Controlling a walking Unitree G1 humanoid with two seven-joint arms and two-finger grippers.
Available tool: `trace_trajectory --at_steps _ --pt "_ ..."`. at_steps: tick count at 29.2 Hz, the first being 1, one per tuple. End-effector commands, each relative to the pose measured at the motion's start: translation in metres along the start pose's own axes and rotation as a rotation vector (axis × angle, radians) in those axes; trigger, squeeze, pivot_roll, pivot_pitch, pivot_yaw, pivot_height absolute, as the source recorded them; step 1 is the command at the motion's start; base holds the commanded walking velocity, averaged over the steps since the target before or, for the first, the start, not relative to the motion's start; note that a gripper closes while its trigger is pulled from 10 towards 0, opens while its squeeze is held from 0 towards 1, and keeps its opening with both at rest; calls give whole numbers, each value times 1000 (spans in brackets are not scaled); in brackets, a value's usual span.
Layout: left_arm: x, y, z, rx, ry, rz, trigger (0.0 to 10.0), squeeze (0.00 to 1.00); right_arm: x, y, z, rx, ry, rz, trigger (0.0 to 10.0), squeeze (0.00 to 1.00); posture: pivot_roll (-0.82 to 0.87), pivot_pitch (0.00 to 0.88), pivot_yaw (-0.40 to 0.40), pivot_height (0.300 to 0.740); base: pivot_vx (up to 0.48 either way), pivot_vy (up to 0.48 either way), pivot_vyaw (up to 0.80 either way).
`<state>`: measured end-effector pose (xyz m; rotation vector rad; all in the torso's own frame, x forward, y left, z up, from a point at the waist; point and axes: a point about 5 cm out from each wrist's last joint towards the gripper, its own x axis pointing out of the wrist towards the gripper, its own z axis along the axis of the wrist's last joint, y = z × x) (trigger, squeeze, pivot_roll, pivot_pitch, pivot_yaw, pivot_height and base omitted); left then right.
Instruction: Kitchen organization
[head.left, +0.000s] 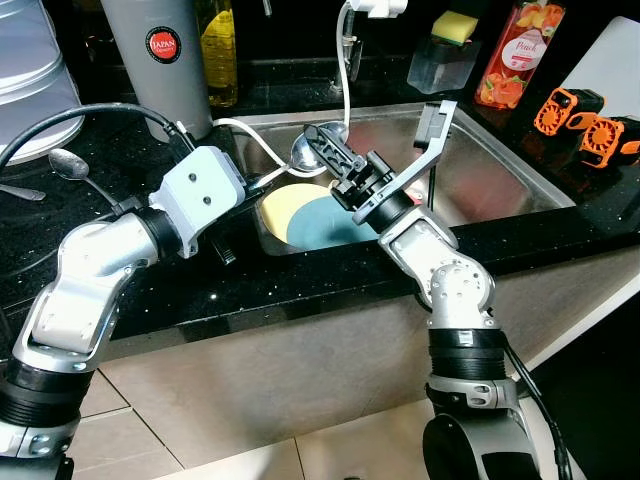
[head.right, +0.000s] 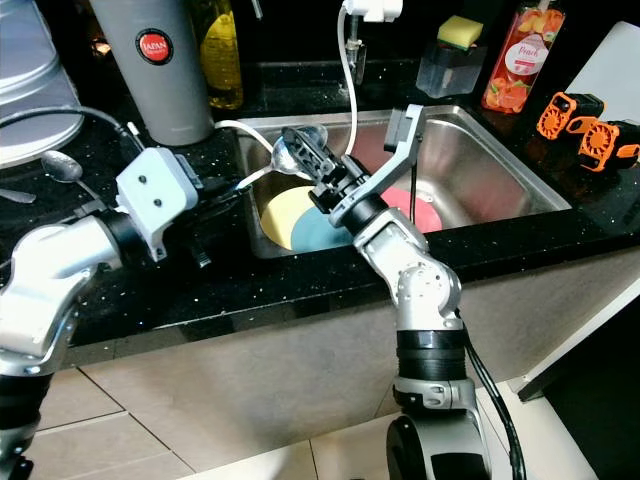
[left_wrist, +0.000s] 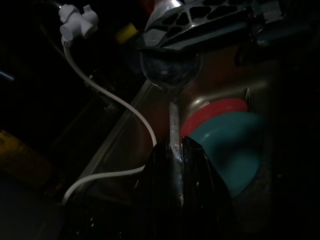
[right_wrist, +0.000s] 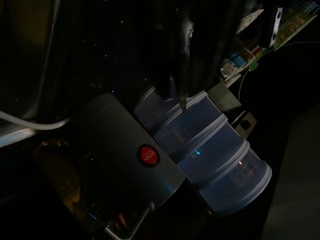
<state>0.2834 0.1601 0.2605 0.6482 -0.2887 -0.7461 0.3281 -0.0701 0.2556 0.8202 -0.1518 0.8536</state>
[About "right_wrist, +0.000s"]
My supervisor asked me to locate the stainless steel sink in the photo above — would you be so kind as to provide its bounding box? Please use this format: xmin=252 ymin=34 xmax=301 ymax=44
xmin=0 ymin=0 xmax=76 ymax=148

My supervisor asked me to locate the yellow oil bottle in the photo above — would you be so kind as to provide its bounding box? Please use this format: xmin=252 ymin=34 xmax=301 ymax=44
xmin=32 ymin=138 xmax=83 ymax=218

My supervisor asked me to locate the tiered translucent plastic container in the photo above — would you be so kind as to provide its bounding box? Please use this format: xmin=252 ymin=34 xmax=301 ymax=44
xmin=133 ymin=84 xmax=273 ymax=217

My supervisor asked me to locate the white hose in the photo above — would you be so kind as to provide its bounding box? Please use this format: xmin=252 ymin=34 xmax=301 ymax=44
xmin=0 ymin=109 xmax=71 ymax=131

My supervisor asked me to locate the colourful printed packaging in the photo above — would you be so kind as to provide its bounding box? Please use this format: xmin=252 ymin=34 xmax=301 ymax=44
xmin=219 ymin=44 xmax=268 ymax=88

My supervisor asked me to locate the grey plastic box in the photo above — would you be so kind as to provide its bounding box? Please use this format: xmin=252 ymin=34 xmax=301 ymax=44
xmin=207 ymin=82 xmax=243 ymax=113

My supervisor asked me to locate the grey thermos jug red sticker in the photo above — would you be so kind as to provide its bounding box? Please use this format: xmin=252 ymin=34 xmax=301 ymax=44
xmin=72 ymin=92 xmax=187 ymax=240

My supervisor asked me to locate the dotted yellow-green board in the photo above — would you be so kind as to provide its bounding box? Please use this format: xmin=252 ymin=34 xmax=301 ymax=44
xmin=273 ymin=0 xmax=316 ymax=48

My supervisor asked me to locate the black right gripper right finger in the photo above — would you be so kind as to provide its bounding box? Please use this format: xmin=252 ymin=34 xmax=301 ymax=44
xmin=207 ymin=0 xmax=251 ymax=86

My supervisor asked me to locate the thin white cable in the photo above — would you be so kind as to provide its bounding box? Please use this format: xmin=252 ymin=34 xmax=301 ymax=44
xmin=237 ymin=41 xmax=320 ymax=101

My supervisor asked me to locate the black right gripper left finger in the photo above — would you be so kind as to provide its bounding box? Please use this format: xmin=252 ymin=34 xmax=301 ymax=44
xmin=152 ymin=0 xmax=196 ymax=112

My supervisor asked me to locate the wall socket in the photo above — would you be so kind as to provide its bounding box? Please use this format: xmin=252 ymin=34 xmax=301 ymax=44
xmin=231 ymin=111 xmax=258 ymax=137

